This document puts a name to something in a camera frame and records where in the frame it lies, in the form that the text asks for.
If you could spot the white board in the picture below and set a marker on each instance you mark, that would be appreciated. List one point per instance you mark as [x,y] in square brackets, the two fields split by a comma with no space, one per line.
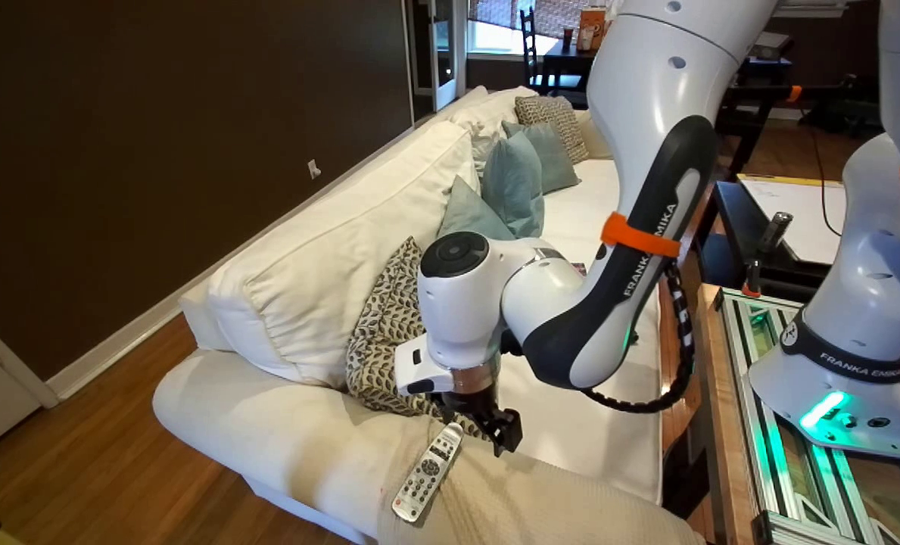
[798,216]

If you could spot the black coffee table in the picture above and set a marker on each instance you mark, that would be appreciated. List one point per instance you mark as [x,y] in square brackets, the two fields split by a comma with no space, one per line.
[730,227]

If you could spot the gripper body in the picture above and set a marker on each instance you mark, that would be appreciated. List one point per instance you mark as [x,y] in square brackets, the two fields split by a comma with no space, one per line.
[471,403]

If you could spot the white couch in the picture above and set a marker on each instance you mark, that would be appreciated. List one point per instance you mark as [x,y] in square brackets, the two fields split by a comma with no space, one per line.
[571,424]

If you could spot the small white pillow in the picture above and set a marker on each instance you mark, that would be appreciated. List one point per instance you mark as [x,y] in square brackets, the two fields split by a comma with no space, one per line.
[592,136]

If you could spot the window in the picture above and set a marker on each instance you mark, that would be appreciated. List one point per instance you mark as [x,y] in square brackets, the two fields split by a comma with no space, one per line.
[499,34]

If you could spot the leaf patterned pillow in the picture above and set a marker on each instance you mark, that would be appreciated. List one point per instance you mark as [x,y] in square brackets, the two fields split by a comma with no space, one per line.
[559,117]
[389,333]

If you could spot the beige knitted blanket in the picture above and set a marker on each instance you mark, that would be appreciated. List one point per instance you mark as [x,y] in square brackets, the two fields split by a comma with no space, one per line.
[525,499]

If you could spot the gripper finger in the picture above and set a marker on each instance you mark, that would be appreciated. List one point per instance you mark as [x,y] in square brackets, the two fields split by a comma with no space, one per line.
[509,433]

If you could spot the dark cup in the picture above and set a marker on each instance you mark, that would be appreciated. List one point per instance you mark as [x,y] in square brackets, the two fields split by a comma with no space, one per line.
[568,37]

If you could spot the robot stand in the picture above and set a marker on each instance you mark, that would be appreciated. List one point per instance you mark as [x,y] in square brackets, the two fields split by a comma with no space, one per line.
[775,484]

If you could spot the dark dining table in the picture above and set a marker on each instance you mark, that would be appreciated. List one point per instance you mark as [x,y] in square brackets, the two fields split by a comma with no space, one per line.
[571,60]

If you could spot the orange box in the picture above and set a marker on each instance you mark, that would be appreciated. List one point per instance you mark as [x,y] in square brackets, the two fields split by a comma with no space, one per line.
[592,29]

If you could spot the white framed doorway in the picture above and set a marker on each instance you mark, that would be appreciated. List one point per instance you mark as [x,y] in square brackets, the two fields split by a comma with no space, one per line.
[443,53]

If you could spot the large white back cushion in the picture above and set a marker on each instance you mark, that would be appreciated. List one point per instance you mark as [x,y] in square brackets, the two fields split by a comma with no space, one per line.
[328,257]

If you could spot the teal pillow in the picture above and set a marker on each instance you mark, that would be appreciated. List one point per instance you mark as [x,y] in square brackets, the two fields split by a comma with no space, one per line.
[468,216]
[514,182]
[557,155]

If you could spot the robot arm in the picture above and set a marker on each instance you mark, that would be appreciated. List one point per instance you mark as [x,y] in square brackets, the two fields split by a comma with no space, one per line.
[631,151]

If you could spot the dark dining chair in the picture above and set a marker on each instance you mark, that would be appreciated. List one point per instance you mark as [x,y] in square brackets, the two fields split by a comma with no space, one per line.
[531,53]

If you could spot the grey remote control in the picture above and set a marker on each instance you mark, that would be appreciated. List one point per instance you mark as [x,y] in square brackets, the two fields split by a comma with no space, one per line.
[427,475]

